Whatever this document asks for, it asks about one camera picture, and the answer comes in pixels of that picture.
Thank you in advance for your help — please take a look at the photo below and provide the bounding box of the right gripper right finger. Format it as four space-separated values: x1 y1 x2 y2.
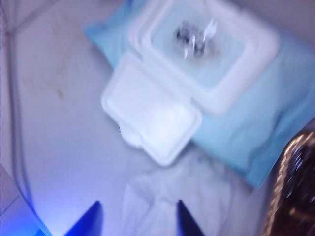
177 199 206 236

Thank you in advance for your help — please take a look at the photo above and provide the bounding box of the sky blue wet wipes packet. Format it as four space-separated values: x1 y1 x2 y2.
83 0 315 190

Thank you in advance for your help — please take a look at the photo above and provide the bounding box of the white wet wipe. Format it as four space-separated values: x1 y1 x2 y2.
124 157 234 236

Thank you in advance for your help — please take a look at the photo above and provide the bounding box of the dark patterned tray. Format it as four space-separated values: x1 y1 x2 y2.
262 131 315 236

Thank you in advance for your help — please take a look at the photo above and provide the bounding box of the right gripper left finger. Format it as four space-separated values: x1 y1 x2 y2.
65 200 103 236

